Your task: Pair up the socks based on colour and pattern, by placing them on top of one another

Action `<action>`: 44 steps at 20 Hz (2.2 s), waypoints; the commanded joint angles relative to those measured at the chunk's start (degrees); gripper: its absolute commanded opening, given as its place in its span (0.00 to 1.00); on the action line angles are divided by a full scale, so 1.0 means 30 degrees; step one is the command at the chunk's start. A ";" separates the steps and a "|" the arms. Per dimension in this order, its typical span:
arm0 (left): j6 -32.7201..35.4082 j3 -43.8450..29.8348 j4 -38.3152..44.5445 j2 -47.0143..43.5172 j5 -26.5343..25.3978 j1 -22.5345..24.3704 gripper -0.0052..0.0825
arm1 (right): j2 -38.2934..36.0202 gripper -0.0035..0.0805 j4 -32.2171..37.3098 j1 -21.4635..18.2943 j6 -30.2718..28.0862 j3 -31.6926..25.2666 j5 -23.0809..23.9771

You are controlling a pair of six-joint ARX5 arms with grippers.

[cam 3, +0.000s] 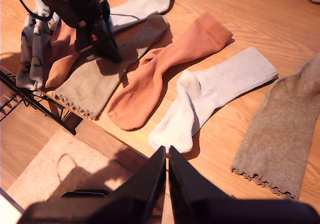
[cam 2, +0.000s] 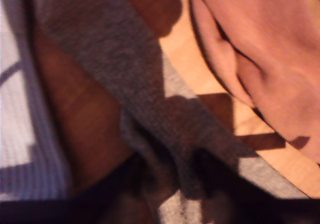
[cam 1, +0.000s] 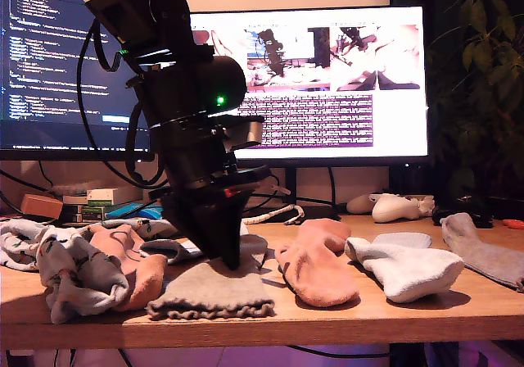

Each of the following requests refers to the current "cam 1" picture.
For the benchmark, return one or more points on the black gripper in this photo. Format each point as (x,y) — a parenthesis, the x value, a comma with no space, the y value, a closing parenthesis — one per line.
(192,158)

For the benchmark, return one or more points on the black flat device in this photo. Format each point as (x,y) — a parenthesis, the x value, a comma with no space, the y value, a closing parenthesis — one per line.
(483,218)

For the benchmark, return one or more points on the pink sock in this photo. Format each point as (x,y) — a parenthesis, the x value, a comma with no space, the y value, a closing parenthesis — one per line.
(139,273)
(323,277)

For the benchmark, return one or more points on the small orange object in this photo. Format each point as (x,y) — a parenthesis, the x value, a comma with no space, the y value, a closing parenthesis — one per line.
(513,223)

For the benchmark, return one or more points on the monitor with bright white screen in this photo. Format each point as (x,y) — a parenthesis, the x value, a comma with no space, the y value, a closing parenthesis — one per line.
(401,125)

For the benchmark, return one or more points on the blue plastic pack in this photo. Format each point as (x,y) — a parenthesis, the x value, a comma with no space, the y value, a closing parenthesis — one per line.
(135,211)

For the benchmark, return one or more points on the dark green box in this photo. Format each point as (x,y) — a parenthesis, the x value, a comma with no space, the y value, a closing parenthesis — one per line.
(92,214)

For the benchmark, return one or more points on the monitor with dark code screen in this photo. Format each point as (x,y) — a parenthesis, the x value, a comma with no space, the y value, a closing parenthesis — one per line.
(32,76)

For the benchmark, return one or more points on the white and green box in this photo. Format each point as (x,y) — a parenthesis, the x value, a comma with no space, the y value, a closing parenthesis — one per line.
(100,197)

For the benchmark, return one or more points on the black monitor stand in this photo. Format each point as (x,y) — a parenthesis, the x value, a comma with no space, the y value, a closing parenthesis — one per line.
(291,187)

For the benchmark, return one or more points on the green leafy houseplant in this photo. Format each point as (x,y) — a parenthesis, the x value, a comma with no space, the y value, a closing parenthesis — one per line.
(478,16)

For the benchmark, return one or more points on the arm grey camera box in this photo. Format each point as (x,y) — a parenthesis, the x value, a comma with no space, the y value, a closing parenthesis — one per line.
(251,131)

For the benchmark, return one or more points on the cream rounded device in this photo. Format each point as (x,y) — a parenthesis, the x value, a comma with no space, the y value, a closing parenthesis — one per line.
(359,205)

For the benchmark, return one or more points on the white patterned item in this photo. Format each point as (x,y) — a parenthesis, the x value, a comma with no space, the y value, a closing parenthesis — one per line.
(425,207)

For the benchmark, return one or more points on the grey frilly cuff sock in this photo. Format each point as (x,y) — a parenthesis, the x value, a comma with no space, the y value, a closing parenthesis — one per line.
(213,289)
(487,256)

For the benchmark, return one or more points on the white game controller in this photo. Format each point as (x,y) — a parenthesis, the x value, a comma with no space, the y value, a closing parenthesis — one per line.
(393,211)

